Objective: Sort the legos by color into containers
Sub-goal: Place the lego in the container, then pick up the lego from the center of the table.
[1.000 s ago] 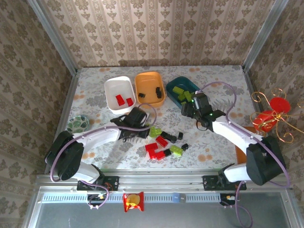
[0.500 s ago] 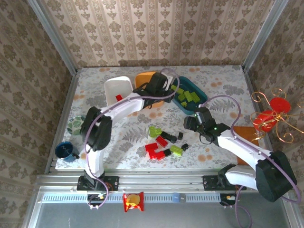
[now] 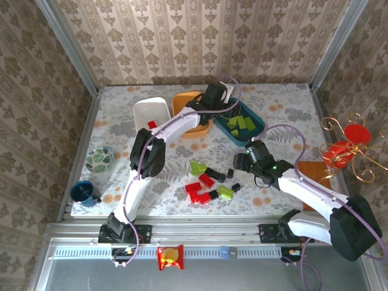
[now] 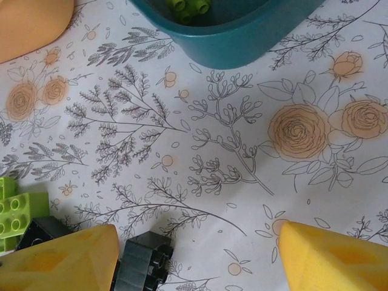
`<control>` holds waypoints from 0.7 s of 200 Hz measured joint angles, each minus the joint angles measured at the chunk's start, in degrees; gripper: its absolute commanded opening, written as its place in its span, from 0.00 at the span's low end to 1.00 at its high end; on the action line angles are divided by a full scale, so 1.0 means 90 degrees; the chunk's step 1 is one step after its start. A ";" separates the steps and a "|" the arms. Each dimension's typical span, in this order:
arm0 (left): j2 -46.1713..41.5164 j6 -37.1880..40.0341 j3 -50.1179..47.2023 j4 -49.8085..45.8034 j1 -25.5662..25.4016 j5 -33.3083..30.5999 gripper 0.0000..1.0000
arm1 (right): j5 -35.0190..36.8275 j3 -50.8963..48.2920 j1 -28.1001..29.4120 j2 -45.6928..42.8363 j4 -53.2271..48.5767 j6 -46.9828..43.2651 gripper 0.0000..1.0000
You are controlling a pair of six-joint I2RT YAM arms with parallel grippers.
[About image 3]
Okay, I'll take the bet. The large red lego brick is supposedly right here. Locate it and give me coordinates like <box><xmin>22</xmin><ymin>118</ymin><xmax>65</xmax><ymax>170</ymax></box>
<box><xmin>198</xmin><ymin>173</ymin><xmax>215</xmax><ymax>189</ymax></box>

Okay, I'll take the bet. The grey slotted cable tray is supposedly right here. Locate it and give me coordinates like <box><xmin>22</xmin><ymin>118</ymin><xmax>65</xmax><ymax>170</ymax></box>
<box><xmin>53</xmin><ymin>244</ymin><xmax>283</xmax><ymax>260</ymax></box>

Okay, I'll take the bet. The grey metal panel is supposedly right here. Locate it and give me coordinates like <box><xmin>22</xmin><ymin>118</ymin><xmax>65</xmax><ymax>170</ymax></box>
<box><xmin>32</xmin><ymin>238</ymin><xmax>378</xmax><ymax>291</ymax></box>

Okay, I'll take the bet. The large green lego brick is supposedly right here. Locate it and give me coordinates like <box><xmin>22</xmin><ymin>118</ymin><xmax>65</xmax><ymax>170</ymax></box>
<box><xmin>216</xmin><ymin>185</ymin><xmax>235</xmax><ymax>200</ymax></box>

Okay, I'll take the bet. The black controller board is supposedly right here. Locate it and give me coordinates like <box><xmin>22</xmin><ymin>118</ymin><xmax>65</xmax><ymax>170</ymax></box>
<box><xmin>280</xmin><ymin>246</ymin><xmax>307</xmax><ymax>263</ymax></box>
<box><xmin>111</xmin><ymin>246</ymin><xmax>138</xmax><ymax>263</ymax></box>

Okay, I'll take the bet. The green leaf pattern bowl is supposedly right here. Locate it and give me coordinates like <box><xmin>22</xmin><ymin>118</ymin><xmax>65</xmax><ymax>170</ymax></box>
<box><xmin>85</xmin><ymin>146</ymin><xmax>115</xmax><ymax>173</ymax></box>

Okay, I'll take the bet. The aluminium side rail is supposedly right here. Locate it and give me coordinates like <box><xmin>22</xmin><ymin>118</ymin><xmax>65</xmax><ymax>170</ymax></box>
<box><xmin>308</xmin><ymin>83</ymin><xmax>359</xmax><ymax>221</ymax></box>
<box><xmin>56</xmin><ymin>90</ymin><xmax>102</xmax><ymax>224</ymax></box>

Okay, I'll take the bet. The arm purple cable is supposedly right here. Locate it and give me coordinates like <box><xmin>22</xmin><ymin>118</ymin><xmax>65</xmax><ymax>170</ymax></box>
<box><xmin>250</xmin><ymin>123</ymin><xmax>388</xmax><ymax>290</ymax></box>
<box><xmin>112</xmin><ymin>77</ymin><xmax>242</xmax><ymax>268</ymax></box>

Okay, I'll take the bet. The red gold wire ornament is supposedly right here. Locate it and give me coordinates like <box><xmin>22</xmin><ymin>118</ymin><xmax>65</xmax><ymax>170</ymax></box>
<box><xmin>318</xmin><ymin>112</ymin><xmax>388</xmax><ymax>184</ymax></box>

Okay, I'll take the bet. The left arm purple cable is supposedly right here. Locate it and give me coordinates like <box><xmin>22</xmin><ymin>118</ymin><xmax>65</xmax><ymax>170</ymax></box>
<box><xmin>112</xmin><ymin>77</ymin><xmax>242</xmax><ymax>268</ymax></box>

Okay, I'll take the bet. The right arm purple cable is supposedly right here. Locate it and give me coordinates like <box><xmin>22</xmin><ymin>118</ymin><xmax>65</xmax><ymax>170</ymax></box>
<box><xmin>250</xmin><ymin>123</ymin><xmax>388</xmax><ymax>290</ymax></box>

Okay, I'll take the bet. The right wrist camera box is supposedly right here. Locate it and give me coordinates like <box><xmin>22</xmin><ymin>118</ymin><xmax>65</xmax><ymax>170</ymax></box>
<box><xmin>244</xmin><ymin>139</ymin><xmax>271</xmax><ymax>164</ymax></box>

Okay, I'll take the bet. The teal plastic container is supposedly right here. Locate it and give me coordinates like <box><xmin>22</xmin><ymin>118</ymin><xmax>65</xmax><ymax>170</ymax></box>
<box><xmin>213</xmin><ymin>97</ymin><xmax>266</xmax><ymax>149</ymax></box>

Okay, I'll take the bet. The red snack packet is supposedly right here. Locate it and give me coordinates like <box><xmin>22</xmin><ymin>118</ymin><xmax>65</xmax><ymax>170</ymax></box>
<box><xmin>156</xmin><ymin>244</ymin><xmax>185</xmax><ymax>272</ymax></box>

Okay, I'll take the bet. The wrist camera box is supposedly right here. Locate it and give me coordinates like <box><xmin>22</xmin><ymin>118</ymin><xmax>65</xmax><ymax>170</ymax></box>
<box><xmin>203</xmin><ymin>81</ymin><xmax>235</xmax><ymax>104</ymax></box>
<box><xmin>244</xmin><ymin>139</ymin><xmax>271</xmax><ymax>164</ymax></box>

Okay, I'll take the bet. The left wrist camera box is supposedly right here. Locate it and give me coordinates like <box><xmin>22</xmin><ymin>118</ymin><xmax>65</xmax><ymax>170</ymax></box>
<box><xmin>203</xmin><ymin>81</ymin><xmax>235</xmax><ymax>104</ymax></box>

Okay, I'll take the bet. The floral table cover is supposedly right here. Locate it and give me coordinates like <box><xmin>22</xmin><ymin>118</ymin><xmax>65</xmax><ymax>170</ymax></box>
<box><xmin>70</xmin><ymin>84</ymin><xmax>350</xmax><ymax>217</ymax></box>

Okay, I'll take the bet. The aluminium cross beam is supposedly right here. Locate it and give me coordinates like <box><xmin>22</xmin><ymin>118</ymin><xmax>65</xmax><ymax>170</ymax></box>
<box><xmin>45</xmin><ymin>215</ymin><xmax>372</xmax><ymax>243</ymax></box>

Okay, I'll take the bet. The blue cup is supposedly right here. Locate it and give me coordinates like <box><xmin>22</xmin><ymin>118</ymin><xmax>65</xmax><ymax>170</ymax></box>
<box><xmin>70</xmin><ymin>180</ymin><xmax>102</xmax><ymax>209</ymax></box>

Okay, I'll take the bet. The white plastic container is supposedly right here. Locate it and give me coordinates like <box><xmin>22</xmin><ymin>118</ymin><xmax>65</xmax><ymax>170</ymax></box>
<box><xmin>132</xmin><ymin>96</ymin><xmax>171</xmax><ymax>144</ymax></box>

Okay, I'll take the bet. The orange plastic container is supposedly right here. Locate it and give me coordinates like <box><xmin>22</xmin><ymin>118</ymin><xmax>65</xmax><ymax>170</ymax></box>
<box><xmin>172</xmin><ymin>90</ymin><xmax>212</xmax><ymax>139</ymax></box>

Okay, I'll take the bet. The aluminium frame post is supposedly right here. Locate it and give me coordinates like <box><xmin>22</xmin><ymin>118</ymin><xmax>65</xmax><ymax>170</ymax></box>
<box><xmin>308</xmin><ymin>0</ymin><xmax>370</xmax><ymax>92</ymax></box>
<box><xmin>33</xmin><ymin>0</ymin><xmax>100</xmax><ymax>96</ymax></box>

